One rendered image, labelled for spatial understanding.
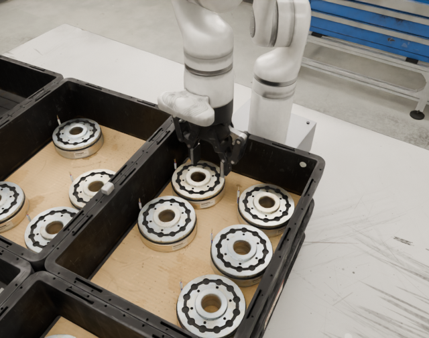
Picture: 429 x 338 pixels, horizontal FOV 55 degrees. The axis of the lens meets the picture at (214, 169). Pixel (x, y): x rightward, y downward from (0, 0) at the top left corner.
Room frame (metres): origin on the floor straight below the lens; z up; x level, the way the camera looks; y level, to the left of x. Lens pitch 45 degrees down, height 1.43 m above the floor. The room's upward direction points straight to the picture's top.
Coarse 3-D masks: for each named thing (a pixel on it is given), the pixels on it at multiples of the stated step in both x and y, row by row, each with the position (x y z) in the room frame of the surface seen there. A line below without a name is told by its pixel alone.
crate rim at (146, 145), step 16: (64, 80) 0.78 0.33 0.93; (80, 80) 0.78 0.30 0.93; (48, 96) 0.73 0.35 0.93; (112, 96) 0.73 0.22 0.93; (128, 96) 0.72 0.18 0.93; (16, 112) 0.67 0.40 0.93; (160, 112) 0.67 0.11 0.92; (0, 128) 0.61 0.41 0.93; (160, 128) 0.61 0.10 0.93; (144, 144) 0.57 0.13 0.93; (128, 160) 0.52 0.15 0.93; (112, 176) 0.48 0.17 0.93; (32, 256) 0.33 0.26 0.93
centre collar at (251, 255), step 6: (234, 240) 0.40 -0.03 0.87; (240, 240) 0.40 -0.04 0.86; (246, 240) 0.40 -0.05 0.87; (252, 240) 0.40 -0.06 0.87; (228, 246) 0.39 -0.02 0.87; (252, 246) 0.39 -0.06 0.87; (228, 252) 0.38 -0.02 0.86; (234, 252) 0.37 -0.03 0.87; (252, 252) 0.37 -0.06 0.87; (234, 258) 0.37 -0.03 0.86; (240, 258) 0.36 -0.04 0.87; (246, 258) 0.36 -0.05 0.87; (252, 258) 0.37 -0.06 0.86
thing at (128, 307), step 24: (264, 144) 0.57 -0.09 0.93; (312, 192) 0.45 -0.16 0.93; (96, 216) 0.40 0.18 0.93; (72, 240) 0.35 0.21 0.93; (288, 240) 0.36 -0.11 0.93; (48, 264) 0.31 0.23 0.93; (96, 288) 0.28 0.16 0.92; (264, 288) 0.28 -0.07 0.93; (144, 312) 0.24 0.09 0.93; (192, 336) 0.21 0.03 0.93; (240, 336) 0.21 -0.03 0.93
